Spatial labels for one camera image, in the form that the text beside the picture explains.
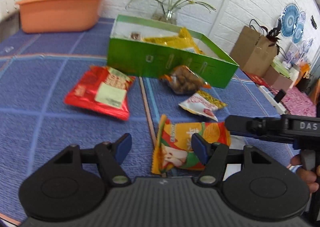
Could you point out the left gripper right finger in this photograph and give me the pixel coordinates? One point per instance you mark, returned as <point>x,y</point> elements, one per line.
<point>220,160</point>

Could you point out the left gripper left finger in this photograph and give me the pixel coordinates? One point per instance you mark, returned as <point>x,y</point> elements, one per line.
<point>108,157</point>

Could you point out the orange apple chips bag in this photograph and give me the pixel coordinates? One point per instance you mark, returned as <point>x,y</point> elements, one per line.
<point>173,144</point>

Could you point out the white red snack packet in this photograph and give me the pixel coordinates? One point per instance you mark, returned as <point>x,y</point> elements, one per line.
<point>203,104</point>

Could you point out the red snack bag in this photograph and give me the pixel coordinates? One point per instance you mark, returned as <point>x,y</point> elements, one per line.
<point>102,90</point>

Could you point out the clear bag brown nuts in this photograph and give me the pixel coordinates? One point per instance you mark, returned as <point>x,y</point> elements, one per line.
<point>184,81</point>

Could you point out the yellow bread snack packet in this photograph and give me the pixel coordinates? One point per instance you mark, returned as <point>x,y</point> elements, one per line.
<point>182,41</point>

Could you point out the clear date pastry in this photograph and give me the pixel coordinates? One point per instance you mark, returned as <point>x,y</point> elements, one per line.
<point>136,36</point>

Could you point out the person's right hand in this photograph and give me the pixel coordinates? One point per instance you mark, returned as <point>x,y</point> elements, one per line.
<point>309,177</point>

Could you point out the pink patterned cloth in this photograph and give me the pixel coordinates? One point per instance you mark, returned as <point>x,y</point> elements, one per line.
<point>298,103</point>

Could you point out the black power adapter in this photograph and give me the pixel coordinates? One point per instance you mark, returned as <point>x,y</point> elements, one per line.
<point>279,96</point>

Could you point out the white power strip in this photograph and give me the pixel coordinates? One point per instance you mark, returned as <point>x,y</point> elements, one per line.
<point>270,97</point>

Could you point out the small cardboard box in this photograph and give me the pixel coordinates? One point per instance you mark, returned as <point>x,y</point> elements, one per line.
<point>277,81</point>

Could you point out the red booklet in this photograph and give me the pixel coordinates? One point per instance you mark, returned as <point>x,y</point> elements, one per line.
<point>257,80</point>

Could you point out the green flat box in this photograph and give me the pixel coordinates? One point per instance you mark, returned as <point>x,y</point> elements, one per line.
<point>280,68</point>

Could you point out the brown paper bag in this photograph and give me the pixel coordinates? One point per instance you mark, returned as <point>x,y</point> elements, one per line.
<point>253,52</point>

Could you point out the dark purple plant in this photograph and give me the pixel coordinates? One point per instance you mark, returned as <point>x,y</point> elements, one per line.
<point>272,35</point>

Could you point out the green open cardboard box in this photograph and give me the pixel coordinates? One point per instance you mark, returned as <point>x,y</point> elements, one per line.
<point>138,58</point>

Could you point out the blue checked tablecloth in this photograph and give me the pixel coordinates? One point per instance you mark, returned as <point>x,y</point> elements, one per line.
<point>37,71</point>

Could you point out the orange plastic basin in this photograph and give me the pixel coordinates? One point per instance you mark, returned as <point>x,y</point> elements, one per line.
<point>51,16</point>

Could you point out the blue fan wall decoration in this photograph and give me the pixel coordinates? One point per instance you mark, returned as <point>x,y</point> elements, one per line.
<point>292,23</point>

